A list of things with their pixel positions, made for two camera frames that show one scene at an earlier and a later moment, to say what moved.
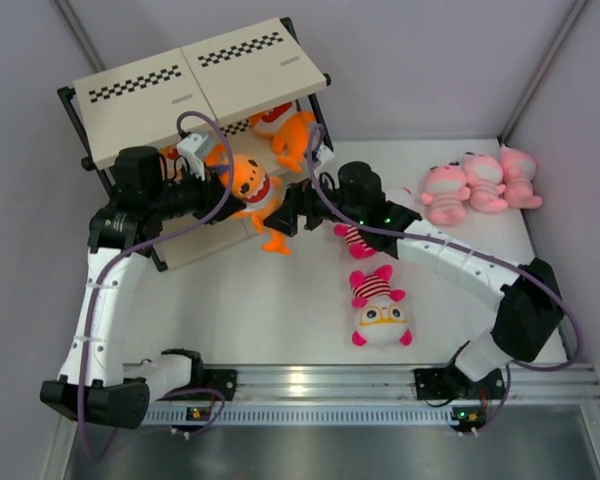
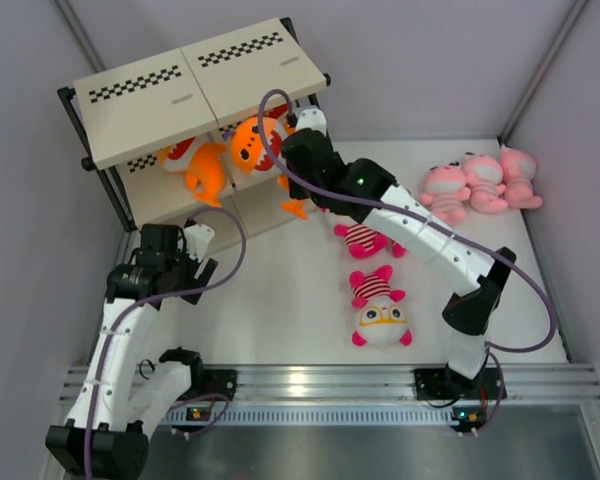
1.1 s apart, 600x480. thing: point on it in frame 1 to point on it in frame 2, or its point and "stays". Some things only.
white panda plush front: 383,320 stays
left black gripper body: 190,196 to 182,267
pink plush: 485,180 stays
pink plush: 446,191 stays
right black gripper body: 306,195 to 295,193
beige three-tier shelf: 252,95 stays
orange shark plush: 247,179 to 246,150
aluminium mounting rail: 538,382 stays
